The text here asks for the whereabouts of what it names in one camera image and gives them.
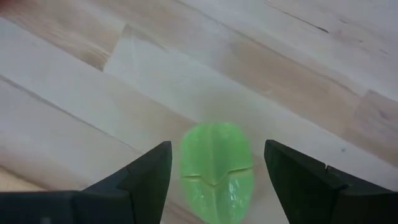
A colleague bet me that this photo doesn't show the light green toy leaf vegetable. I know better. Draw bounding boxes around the light green toy leaf vegetable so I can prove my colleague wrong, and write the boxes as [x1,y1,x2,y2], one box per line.
[179,121,255,224]

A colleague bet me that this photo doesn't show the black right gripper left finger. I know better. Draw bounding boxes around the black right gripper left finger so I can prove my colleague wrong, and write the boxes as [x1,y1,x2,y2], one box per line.
[74,141,173,224]

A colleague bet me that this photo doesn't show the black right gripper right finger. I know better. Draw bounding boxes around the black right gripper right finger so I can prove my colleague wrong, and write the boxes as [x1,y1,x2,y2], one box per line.
[263,139,398,224]

